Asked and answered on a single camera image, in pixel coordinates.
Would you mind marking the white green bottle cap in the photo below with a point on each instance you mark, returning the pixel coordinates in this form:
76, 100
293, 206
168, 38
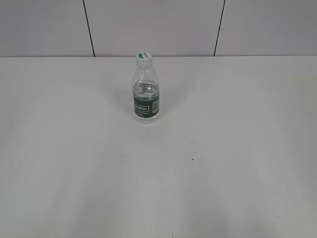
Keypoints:
144, 59

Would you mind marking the clear Cestbon water bottle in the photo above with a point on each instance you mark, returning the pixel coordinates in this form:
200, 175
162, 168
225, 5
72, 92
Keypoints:
145, 89

